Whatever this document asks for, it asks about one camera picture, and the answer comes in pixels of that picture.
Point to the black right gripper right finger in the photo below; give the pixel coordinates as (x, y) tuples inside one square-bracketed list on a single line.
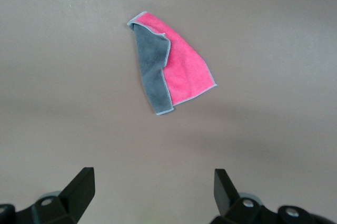
[(226, 195)]

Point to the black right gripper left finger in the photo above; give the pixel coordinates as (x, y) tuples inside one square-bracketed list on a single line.
[(76, 195)]

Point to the pink and grey towel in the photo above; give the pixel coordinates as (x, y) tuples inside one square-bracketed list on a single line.
[(181, 63)]

